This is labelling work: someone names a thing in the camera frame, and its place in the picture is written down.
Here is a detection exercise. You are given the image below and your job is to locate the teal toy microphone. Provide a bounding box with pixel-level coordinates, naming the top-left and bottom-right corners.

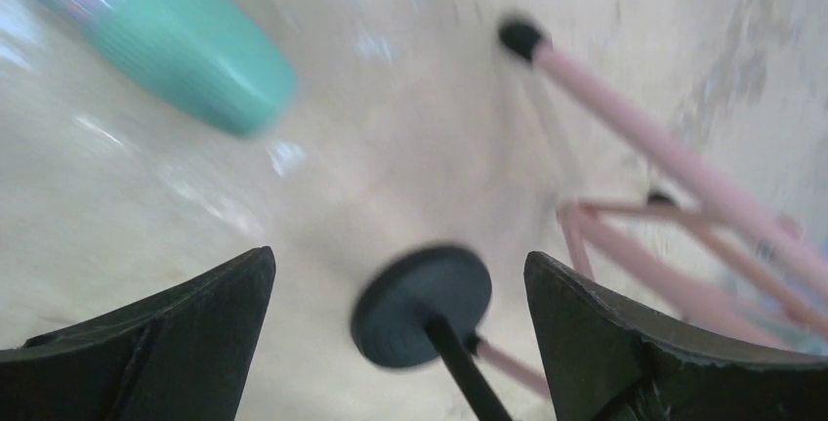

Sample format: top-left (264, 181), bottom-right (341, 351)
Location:
top-left (37, 0), bottom-right (296, 136)

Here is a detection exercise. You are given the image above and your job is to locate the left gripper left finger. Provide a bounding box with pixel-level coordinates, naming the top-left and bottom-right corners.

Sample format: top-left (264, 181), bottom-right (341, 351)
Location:
top-left (1, 247), bottom-right (276, 420)

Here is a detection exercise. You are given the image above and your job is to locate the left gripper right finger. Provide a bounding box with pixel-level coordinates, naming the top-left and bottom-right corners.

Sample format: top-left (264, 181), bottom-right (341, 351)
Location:
top-left (523, 251), bottom-right (827, 420)

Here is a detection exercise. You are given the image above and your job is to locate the pink music stand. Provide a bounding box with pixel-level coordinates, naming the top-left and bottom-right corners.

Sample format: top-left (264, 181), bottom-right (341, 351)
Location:
top-left (470, 16), bottom-right (827, 396)

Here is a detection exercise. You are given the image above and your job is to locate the black microphone desk stand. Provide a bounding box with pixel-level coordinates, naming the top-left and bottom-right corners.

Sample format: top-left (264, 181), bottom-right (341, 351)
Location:
top-left (350, 243), bottom-right (511, 420)

